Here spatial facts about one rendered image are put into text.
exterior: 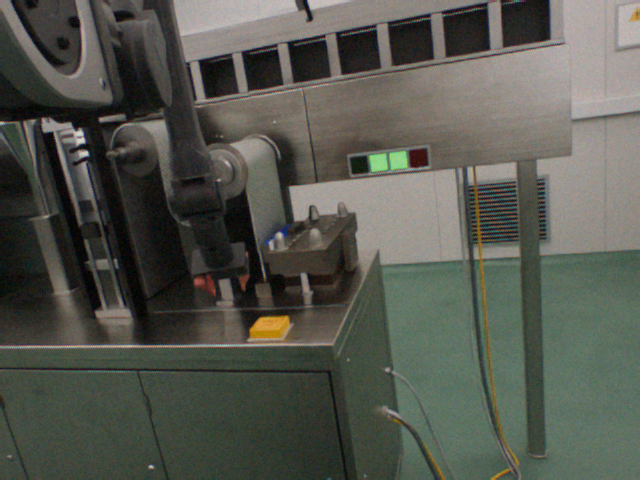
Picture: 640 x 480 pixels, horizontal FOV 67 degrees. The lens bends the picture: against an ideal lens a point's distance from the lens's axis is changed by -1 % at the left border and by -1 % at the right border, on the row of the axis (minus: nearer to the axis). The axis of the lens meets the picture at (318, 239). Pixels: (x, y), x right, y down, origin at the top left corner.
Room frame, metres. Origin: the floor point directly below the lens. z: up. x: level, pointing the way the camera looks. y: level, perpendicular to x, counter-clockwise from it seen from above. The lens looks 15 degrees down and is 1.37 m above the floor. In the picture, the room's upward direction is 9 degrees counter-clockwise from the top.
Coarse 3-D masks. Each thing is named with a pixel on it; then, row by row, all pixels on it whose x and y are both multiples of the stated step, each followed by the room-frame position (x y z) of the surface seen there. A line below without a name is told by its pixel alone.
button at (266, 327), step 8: (264, 320) 1.04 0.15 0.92; (272, 320) 1.03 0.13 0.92; (280, 320) 1.03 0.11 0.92; (288, 320) 1.04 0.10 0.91; (256, 328) 1.00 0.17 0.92; (264, 328) 1.00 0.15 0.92; (272, 328) 0.99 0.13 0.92; (280, 328) 0.99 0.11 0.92; (256, 336) 1.00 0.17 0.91; (264, 336) 0.99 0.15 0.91; (272, 336) 0.98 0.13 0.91; (280, 336) 0.98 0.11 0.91
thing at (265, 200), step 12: (264, 180) 1.39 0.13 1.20; (276, 180) 1.48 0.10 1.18; (252, 192) 1.30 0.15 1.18; (264, 192) 1.38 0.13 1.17; (276, 192) 1.46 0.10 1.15; (252, 204) 1.29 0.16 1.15; (264, 204) 1.36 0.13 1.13; (276, 204) 1.45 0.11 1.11; (252, 216) 1.28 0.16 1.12; (264, 216) 1.35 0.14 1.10; (276, 216) 1.43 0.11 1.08; (264, 228) 1.33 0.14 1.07; (276, 228) 1.42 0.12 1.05; (264, 240) 1.32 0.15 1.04
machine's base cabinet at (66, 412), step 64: (384, 320) 1.50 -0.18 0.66; (0, 384) 1.24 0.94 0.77; (64, 384) 1.17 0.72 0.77; (128, 384) 1.11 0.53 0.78; (192, 384) 1.06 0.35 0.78; (256, 384) 1.01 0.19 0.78; (320, 384) 0.96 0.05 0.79; (384, 384) 1.38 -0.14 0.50; (0, 448) 1.27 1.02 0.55; (64, 448) 1.20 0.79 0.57; (128, 448) 1.13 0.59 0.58; (192, 448) 1.07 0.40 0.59; (256, 448) 1.02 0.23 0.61; (320, 448) 0.97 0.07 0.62; (384, 448) 1.27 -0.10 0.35
